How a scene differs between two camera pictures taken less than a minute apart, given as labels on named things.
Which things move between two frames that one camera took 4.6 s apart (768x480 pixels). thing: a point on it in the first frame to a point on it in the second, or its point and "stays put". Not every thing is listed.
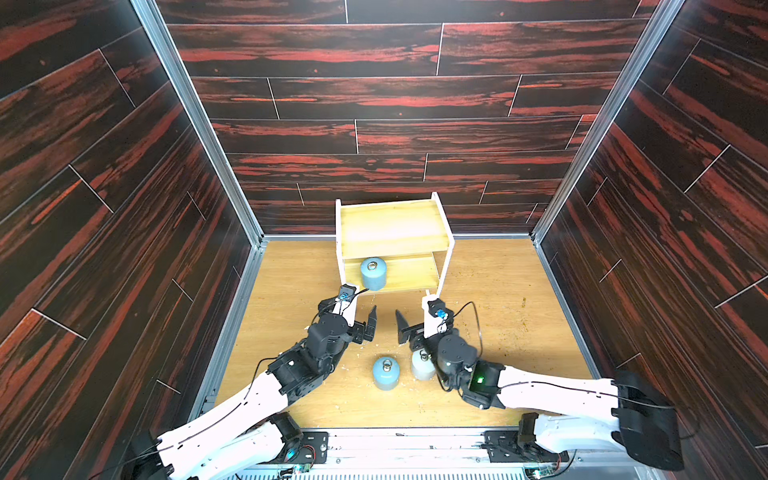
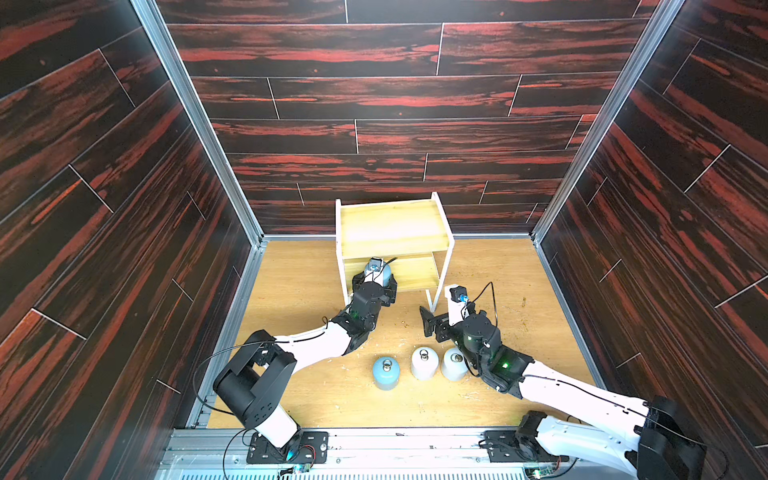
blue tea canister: [386, 373] stays put
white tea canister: [423, 367] stays put
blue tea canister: [374, 273] stays put
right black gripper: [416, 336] to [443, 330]
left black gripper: [357, 334] to [387, 295]
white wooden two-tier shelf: [411, 233] stays put
